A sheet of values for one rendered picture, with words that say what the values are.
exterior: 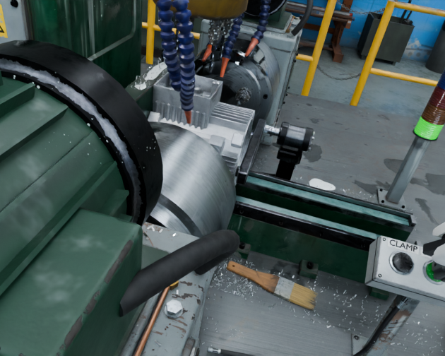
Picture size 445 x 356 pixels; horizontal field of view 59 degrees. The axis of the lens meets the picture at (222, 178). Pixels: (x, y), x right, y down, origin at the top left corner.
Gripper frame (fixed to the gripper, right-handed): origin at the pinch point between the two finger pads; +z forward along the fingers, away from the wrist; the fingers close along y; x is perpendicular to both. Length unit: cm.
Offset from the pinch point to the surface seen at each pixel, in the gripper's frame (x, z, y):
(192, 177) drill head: -0.5, -6.0, 37.7
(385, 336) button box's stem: 8.3, 19.3, 0.4
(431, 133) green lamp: -47, 31, -10
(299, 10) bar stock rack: -376, 280, 45
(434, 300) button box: 3.5, 5.4, -1.2
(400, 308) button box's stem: 4.9, 10.4, 1.8
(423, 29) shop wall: -444, 326, -118
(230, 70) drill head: -44, 22, 44
